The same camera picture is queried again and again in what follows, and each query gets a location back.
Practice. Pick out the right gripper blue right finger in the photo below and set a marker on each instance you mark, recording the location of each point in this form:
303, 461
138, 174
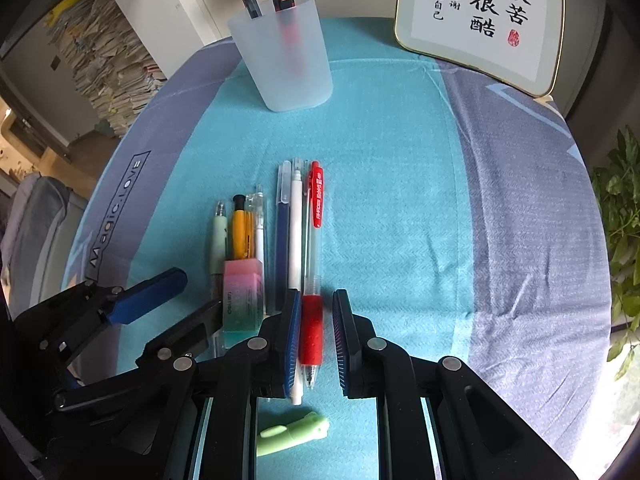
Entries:
340, 339

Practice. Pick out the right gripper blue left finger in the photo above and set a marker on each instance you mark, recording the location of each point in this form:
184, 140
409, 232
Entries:
292, 313

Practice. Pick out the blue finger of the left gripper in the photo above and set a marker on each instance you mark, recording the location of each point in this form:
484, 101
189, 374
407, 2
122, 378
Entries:
189, 337
146, 296

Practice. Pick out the red gel pen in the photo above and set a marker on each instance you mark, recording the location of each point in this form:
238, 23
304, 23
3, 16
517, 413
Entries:
311, 330

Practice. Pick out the red utility knife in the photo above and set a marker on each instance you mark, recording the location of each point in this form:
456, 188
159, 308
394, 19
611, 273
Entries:
290, 35

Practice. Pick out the pink green eraser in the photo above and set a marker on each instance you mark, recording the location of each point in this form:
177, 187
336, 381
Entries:
243, 300

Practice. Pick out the light green correction pen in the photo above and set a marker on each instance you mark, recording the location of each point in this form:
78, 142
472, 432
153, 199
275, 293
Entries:
275, 439

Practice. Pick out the pale green pen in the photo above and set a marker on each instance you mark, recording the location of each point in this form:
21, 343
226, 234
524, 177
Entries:
218, 248

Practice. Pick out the yellow pen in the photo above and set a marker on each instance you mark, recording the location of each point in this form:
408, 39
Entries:
242, 228

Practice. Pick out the grey sofa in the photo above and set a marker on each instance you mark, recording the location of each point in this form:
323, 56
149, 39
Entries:
42, 223

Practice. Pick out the dark blue pen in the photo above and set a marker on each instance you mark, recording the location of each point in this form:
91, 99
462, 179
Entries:
283, 205

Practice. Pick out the blue grey striped tablecloth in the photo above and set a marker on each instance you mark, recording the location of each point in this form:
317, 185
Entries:
458, 215

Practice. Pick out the stack of books and papers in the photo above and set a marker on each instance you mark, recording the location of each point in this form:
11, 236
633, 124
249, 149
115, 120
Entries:
110, 66

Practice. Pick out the translucent white pen cup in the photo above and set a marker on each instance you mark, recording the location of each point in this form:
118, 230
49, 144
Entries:
260, 46

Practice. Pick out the green potted plant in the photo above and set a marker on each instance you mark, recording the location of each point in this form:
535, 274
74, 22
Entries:
616, 188

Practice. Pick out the framed calligraphy picture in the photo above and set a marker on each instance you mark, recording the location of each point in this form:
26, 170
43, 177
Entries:
517, 42

